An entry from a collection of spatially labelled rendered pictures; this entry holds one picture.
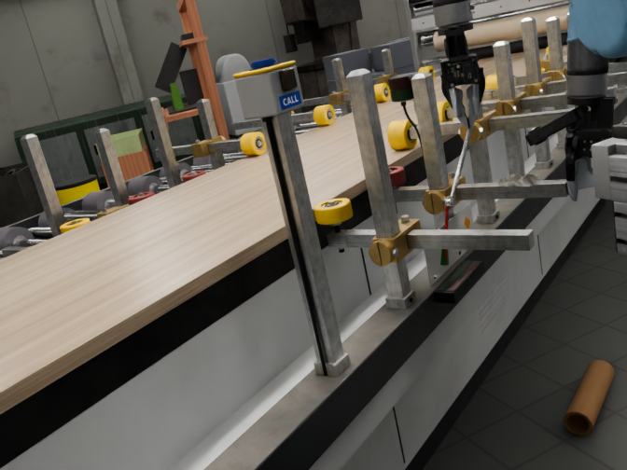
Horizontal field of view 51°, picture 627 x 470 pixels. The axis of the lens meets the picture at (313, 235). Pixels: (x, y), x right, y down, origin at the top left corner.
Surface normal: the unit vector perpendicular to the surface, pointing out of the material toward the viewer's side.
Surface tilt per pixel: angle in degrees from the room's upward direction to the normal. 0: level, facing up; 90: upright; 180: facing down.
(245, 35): 90
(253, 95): 90
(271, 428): 0
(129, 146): 90
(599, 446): 0
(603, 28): 97
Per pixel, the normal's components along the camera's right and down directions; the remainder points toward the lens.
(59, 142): 0.41, 0.18
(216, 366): 0.81, 0.00
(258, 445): -0.21, -0.94
